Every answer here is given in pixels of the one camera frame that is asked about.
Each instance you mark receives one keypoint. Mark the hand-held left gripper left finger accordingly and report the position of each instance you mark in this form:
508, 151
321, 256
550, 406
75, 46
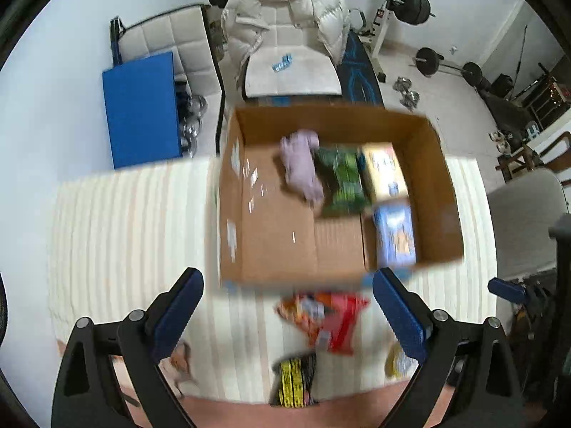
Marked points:
178, 316

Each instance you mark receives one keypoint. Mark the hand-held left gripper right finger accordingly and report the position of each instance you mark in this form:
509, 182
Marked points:
401, 316

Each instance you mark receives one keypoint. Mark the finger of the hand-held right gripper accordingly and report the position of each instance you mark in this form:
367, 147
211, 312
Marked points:
506, 290

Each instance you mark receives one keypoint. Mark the red orange snack packet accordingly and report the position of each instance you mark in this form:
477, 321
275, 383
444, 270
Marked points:
339, 321

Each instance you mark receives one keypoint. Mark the brown cardboard box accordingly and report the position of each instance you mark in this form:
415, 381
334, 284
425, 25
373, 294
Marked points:
276, 236

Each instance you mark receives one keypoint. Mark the small brown soft item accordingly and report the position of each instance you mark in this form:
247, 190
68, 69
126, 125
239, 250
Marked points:
180, 365

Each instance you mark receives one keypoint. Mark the blue soft packet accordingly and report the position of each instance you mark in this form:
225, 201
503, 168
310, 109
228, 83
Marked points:
395, 232

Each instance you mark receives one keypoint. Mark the yellow soft packet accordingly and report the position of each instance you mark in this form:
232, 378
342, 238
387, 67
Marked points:
383, 169

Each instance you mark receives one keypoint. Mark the green soft packet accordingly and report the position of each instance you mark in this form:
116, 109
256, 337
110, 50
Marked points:
345, 178

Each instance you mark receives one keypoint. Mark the purple soft cloth toy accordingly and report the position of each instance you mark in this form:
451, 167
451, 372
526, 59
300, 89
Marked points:
301, 165

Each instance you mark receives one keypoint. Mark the small yellow packet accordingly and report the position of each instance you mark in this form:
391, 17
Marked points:
397, 361

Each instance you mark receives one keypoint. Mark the grey chair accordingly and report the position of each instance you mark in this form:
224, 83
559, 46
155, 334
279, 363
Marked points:
524, 223

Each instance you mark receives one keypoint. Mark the white ribbed mat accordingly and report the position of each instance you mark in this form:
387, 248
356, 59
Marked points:
134, 240

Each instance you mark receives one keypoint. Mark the black yellow snack packet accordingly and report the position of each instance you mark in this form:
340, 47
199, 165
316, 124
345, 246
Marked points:
292, 381

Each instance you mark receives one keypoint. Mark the wooden furniture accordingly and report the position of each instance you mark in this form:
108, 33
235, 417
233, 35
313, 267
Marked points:
533, 156

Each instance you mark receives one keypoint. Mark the chrome dumbbell stack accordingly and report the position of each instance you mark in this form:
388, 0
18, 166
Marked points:
194, 120

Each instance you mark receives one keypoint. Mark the blue board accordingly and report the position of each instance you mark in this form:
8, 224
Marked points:
140, 111

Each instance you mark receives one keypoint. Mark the chrome dumbbell pair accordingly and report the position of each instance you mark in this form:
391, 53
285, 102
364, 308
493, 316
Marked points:
408, 93

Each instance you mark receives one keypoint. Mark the short barbell with black plates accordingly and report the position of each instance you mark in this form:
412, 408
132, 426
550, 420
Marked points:
448, 67

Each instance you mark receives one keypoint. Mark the blue black mat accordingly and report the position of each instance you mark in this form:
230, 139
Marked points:
359, 76

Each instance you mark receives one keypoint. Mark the white padded chair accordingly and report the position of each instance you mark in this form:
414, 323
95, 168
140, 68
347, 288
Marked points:
290, 80

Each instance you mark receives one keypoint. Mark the small blue packet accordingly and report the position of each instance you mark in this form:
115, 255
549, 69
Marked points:
283, 63

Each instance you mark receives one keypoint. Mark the white padded bench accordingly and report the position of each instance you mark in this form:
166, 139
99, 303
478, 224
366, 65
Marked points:
174, 35

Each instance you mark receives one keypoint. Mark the white weight rack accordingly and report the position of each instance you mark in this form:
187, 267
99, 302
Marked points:
387, 13

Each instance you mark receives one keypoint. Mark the white puffer jacket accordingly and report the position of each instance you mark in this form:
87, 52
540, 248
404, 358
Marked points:
321, 4

